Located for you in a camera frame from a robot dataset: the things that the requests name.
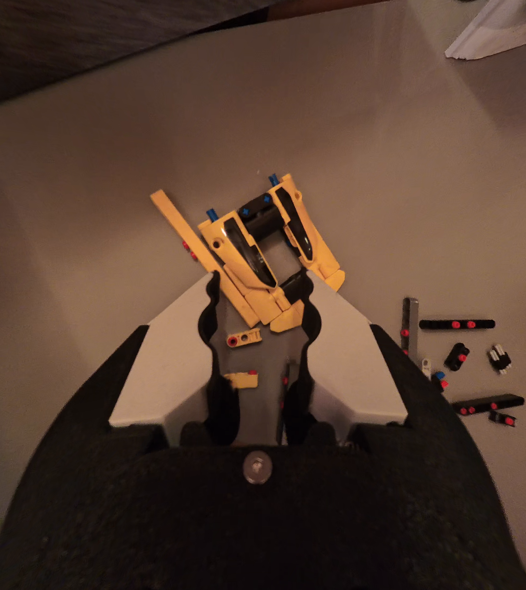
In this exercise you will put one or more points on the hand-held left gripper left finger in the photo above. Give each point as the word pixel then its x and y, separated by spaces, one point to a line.
pixel 161 368

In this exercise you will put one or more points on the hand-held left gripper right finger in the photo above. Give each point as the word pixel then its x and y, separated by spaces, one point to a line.
pixel 355 368

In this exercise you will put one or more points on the yellow toy car hood assembly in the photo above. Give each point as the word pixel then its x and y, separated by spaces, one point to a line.
pixel 253 258

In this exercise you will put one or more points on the grey desk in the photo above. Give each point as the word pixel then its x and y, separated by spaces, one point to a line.
pixel 383 184

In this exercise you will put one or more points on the small white connector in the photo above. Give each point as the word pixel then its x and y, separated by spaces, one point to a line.
pixel 426 368

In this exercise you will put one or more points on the small yellow panel piece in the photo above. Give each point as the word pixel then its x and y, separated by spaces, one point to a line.
pixel 242 380

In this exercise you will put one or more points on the short yellow beam red pin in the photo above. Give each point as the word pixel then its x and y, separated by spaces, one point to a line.
pixel 244 339

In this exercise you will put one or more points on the black beam with red pins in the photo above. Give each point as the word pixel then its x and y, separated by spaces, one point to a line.
pixel 489 403
pixel 456 324

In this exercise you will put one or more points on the black connector white axles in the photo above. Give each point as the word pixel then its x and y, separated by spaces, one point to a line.
pixel 500 358

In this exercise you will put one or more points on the instruction booklet car picture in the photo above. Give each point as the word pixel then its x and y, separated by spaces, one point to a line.
pixel 498 27

